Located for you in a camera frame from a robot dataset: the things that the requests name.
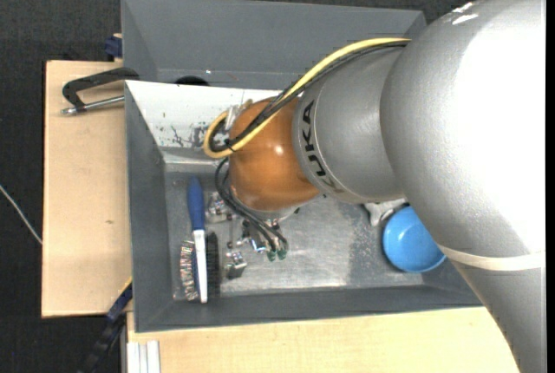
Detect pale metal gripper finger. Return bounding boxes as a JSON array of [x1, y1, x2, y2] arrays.
[[206, 191, 238, 226], [224, 237, 255, 280]]

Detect blue and white brush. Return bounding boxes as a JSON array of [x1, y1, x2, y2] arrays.
[[178, 175, 221, 304]]

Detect grey metal bin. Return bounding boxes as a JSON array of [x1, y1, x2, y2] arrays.
[[120, 0, 483, 333]]

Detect white plastic piece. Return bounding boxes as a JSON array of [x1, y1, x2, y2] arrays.
[[362, 198, 409, 228]]

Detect pale wood board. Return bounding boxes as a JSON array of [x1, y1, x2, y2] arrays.
[[41, 60, 134, 318]]

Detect blue bowl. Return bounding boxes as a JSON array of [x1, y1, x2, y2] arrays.
[[382, 206, 448, 274]]

